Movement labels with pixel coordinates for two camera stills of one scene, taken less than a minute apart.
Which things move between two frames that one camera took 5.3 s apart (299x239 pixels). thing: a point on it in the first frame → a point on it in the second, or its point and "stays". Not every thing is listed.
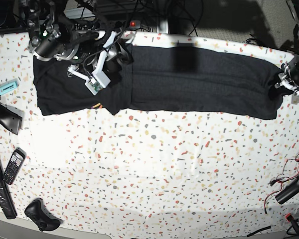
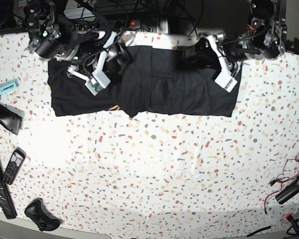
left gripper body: x=101 y=50 stays
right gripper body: x=294 y=75 → x=221 y=49
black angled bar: x=10 y=116 stays
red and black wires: x=293 y=167 stays
